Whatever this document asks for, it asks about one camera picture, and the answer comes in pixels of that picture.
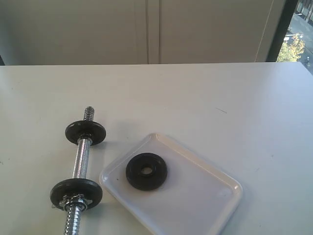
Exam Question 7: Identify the black weight plate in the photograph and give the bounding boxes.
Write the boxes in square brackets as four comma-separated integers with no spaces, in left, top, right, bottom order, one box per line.
[65,120,106,145]
[125,153,168,191]
[50,178,103,210]

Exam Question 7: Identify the chrome spinlock collar nut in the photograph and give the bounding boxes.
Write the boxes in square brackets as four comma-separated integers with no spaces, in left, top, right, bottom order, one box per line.
[51,194,93,212]

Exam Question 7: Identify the chrome dumbbell bar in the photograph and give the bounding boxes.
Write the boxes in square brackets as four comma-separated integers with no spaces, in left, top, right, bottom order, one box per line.
[64,106,95,235]

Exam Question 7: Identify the white plastic tray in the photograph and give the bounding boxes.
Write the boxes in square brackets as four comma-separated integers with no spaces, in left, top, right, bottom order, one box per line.
[99,133,243,235]

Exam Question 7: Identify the white blind cord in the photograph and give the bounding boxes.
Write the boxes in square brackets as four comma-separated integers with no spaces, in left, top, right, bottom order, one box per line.
[254,0,274,62]

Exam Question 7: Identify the dark window frame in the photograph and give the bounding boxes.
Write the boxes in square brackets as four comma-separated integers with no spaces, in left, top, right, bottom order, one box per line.
[266,0,298,62]

